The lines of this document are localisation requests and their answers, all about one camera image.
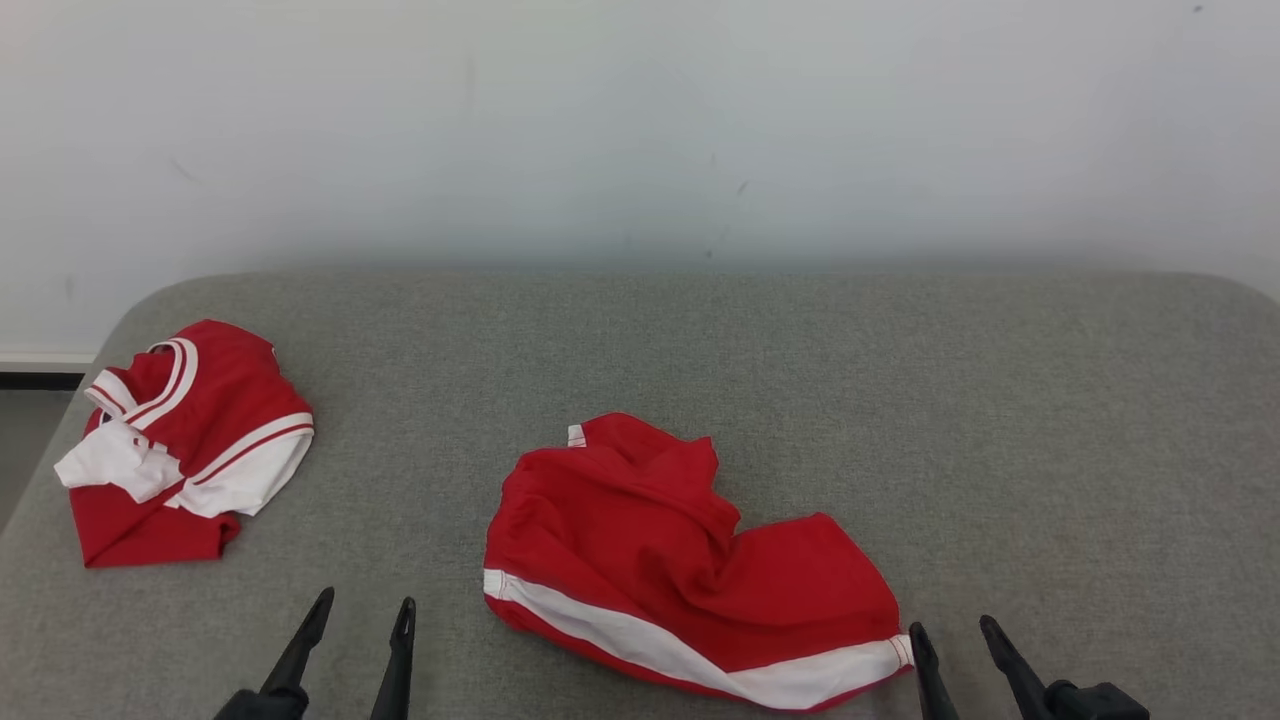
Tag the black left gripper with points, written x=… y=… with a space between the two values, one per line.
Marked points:
x=265 y=705

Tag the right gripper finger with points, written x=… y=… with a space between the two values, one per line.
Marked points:
x=1020 y=680
x=930 y=680

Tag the red basketball jersey white trim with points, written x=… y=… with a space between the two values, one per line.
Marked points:
x=220 y=400

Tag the red shorts with white stripe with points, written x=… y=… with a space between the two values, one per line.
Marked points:
x=640 y=540

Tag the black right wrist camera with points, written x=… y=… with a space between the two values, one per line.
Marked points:
x=1100 y=703

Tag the black white wall baseboard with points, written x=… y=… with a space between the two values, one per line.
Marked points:
x=40 y=370

